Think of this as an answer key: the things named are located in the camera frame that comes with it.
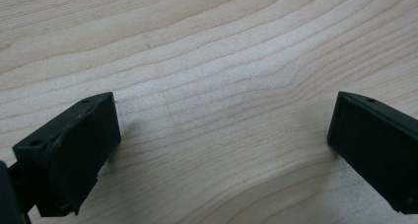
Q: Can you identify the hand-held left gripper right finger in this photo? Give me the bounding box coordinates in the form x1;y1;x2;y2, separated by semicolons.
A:
326;91;418;215

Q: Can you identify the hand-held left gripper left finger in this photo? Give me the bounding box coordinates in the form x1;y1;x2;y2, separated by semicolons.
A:
12;91;122;218

